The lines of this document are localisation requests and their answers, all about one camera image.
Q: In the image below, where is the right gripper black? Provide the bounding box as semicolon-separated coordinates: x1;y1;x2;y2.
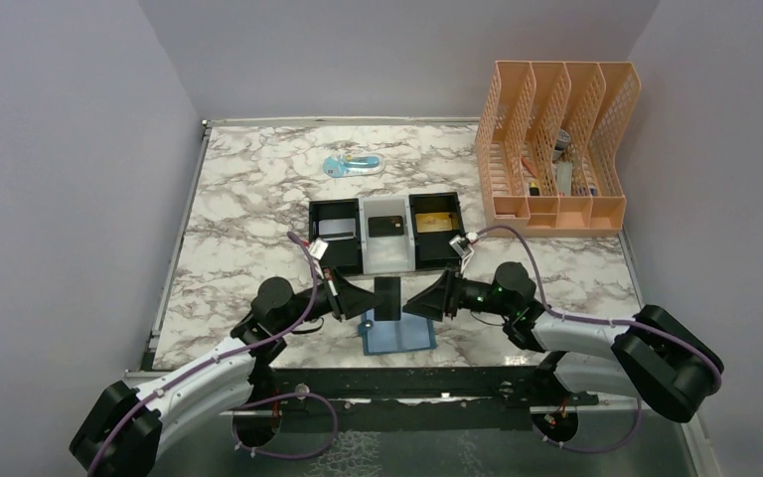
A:
403;262;514;321

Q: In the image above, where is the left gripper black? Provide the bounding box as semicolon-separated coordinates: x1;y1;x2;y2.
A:
275;266;385;333

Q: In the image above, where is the black credit card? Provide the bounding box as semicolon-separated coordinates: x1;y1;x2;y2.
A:
374;276;401;322

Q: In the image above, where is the blue leather card holder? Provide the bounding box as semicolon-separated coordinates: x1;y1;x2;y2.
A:
357;310;437;356

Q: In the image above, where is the white credit card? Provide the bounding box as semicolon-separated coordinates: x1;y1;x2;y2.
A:
316;219;356;240

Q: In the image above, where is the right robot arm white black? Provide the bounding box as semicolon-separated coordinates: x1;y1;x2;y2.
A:
403;262;722;422

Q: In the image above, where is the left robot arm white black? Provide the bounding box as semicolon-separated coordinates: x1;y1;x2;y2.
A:
69;269;382;476

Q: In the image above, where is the gold card in right tray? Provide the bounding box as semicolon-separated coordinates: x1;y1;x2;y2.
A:
415;212;455;234

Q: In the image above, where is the black card in middle tray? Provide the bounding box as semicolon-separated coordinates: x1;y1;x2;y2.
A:
368;216;405;239

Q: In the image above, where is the white middle tray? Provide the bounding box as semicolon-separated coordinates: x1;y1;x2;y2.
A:
359;195;416;275

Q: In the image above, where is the black left tray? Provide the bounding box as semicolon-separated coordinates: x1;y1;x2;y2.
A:
308;199;364;276

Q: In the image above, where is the black tray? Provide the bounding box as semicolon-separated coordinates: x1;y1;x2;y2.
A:
308;199;364;276
408;192;466;271

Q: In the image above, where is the black right tray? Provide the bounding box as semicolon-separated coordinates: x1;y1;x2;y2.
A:
408;192;466;271

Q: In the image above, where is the blue blister pack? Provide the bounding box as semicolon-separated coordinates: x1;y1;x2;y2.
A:
322;154;385;178

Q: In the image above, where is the grey item in organizer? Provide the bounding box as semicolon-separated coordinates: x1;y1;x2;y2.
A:
554;161;573;197

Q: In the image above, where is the orange plastic file organizer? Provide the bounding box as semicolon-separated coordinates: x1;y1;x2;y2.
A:
475;61;641;238

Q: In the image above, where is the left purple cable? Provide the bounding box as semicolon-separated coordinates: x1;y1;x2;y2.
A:
84;230;340;477

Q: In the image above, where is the purple cable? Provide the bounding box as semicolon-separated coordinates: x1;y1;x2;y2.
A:
470;224;723;455
84;230;340;477

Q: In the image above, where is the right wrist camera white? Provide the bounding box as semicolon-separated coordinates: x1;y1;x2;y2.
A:
449;233;479;271

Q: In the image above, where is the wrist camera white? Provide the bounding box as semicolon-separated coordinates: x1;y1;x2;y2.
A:
308;238;329;262
449;233;479;271

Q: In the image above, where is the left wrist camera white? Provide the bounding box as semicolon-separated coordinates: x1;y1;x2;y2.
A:
308;238;329;262

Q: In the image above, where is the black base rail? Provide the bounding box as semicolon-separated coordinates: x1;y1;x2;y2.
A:
271;366;562;406

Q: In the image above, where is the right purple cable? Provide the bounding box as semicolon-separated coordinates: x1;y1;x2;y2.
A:
470;224;723;455

